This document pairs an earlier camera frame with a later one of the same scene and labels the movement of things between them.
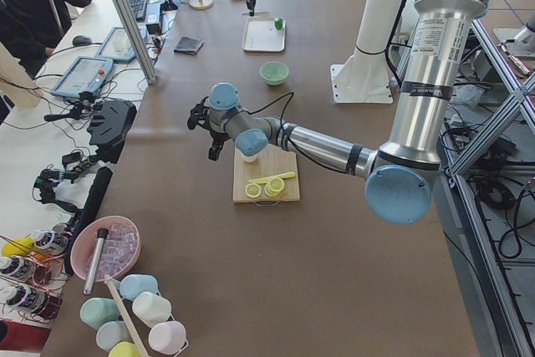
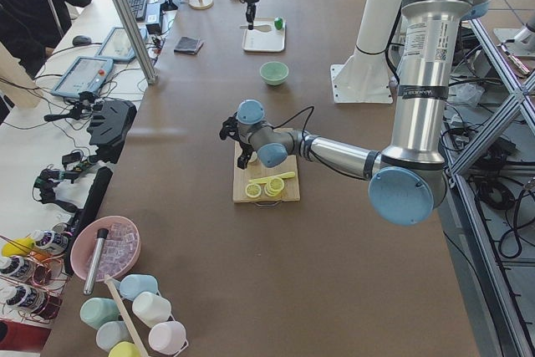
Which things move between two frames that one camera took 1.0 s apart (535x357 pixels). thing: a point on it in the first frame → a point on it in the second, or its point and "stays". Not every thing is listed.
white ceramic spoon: [256, 14] → [266, 28]
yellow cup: [126, 349] stays
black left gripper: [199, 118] → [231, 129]
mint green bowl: [274, 73] stays
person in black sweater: [29, 27] stays
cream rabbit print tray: [260, 34] stays
